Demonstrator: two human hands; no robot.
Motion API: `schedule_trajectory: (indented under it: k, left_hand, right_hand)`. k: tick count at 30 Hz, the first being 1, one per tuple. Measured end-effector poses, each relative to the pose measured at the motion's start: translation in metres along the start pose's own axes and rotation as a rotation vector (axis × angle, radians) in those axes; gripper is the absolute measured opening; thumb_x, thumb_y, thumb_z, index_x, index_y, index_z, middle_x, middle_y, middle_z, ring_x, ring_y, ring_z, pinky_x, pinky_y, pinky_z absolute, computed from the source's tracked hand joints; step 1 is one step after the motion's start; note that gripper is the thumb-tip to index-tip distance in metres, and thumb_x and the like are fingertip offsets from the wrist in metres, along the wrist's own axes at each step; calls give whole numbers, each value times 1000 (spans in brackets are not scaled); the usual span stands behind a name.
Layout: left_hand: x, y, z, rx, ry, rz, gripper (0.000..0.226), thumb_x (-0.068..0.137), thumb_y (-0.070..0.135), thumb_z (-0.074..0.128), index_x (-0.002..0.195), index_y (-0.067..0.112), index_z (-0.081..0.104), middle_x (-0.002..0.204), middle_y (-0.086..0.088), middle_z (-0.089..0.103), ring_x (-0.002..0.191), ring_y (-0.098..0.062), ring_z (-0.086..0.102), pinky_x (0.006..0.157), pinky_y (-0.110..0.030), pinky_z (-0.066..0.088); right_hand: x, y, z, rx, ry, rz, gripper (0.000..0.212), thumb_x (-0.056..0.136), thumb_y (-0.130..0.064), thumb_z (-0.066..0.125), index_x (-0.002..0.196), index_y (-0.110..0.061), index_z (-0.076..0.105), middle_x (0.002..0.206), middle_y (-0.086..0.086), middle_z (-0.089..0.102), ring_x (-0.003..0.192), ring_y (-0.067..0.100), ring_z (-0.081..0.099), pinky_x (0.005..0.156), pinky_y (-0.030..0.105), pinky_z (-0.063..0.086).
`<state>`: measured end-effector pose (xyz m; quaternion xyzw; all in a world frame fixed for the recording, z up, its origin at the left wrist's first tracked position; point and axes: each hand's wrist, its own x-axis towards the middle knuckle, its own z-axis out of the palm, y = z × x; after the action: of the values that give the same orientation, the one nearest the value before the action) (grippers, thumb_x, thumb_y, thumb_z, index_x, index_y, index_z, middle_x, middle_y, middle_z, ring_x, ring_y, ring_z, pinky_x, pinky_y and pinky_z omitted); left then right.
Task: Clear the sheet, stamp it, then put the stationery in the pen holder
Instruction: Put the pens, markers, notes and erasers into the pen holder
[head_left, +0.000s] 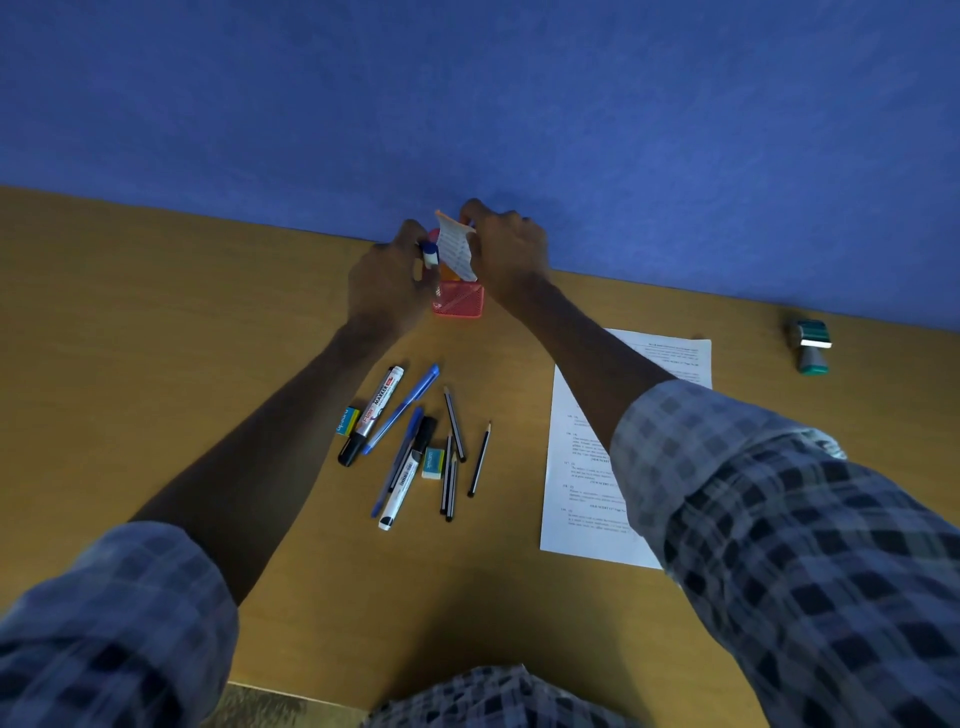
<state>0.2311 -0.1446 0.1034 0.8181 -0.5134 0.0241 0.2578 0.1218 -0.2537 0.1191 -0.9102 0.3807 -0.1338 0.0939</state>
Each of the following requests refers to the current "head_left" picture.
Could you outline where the person's left hand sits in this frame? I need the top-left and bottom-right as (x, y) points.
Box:
(346, 219), (441, 339)

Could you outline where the person's right hand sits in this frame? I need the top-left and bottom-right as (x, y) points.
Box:
(458, 198), (553, 306)

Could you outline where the white printed paper slip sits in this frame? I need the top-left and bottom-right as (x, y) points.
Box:
(435, 210), (480, 284)

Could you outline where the person's right forearm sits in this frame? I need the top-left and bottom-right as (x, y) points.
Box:
(495, 279), (678, 453)

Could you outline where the person's left forearm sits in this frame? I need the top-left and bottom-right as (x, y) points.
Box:
(129, 321), (411, 607)

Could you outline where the pink mesh pen holder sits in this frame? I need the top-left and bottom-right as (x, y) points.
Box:
(427, 228), (486, 318)

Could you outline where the light blue ballpoint pen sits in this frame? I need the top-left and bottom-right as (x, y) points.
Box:
(361, 363), (441, 457)

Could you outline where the silver marker with black cap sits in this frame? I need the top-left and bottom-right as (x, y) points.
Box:
(336, 365), (406, 468)

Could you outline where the dark blue ballpoint pen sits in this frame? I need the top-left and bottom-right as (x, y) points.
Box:
(370, 406), (426, 520)

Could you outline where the white marker with black cap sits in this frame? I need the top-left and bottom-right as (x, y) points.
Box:
(377, 416), (438, 533)

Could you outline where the white printed paper sheet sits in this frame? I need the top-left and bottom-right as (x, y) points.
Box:
(539, 327), (713, 571)

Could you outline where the green self-inking stamp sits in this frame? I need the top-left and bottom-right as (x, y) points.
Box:
(786, 319), (834, 377)

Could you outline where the blue checkered shirt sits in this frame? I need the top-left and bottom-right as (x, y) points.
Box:
(0, 378), (960, 728)

